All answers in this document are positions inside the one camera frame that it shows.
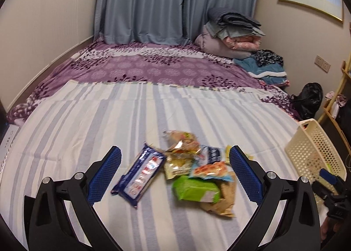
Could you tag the purple patterned bedsheet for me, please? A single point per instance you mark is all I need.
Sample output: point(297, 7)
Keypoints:
point(137, 67)

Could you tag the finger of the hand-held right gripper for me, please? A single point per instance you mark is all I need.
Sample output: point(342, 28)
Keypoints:
point(327, 175)

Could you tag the folded pink quilt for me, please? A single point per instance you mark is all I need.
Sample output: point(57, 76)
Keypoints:
point(242, 44)

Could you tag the striped white and grey sheet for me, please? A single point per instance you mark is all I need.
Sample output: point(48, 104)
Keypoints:
point(109, 119)

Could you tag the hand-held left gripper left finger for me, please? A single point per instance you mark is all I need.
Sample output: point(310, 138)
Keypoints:
point(105, 174)

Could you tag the brown paper snack packet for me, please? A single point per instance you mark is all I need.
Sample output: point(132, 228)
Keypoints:
point(224, 201)

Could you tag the cream perforated plastic basket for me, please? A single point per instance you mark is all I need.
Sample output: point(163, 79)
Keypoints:
point(304, 152)

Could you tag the person's right hand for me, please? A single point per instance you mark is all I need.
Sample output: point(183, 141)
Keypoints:
point(327, 230)

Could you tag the blue fleece blanket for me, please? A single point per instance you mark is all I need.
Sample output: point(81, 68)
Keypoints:
point(260, 71)

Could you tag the leopard print cloth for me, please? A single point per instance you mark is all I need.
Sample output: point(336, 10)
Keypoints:
point(267, 57)

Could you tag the orange and light blue packet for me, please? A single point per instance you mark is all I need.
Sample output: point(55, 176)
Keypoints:
point(211, 170)

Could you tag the black shopping bag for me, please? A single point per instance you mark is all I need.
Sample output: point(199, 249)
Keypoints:
point(345, 116)

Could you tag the grey-blue curtain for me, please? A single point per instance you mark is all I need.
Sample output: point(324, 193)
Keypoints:
point(164, 1)

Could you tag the dark blue snack packet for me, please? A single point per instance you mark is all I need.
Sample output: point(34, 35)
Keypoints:
point(214, 155)

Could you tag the pink clothes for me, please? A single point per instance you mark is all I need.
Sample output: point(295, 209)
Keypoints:
point(340, 99)

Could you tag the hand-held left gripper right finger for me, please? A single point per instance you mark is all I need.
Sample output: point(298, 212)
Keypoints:
point(245, 174)

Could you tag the wooden shelf rack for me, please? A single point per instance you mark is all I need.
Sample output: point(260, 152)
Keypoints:
point(330, 108)

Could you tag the folded mauve quilt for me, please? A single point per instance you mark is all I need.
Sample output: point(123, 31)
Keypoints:
point(211, 44)

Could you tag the blue biscuit packet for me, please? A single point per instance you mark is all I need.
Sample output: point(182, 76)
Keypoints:
point(139, 177)

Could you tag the folded pale green blanket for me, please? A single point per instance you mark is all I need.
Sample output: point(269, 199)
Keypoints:
point(244, 31)

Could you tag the clear bread bag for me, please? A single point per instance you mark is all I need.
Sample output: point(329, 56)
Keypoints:
point(182, 141)

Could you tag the folded grey quilt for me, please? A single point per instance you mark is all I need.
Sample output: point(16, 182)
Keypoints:
point(233, 18)

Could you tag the green snack packet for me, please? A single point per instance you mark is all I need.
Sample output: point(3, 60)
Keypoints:
point(192, 189)

